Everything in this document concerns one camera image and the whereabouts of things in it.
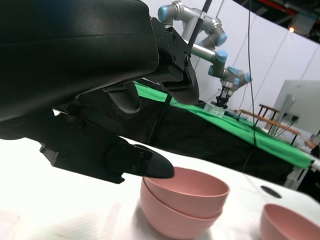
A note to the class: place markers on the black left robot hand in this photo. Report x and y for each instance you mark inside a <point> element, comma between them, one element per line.
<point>75,62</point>

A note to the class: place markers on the grey blue industrial robot arm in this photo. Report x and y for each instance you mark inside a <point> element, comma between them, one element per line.
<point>220,56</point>

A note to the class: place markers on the black stand pole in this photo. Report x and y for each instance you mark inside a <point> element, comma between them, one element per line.
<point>198,22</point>

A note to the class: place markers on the clear plastic box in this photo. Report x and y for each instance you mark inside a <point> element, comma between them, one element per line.
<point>213,110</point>

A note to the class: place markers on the black industrial robot gripper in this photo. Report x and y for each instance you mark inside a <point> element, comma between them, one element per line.
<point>223,97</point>

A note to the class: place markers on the green table cloth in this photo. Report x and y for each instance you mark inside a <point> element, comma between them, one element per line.
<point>250,130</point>

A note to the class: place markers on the brown wooden rack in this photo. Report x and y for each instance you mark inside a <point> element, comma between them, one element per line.
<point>270,121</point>

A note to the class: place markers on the black round table grommet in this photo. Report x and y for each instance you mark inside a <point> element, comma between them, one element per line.
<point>270,192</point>

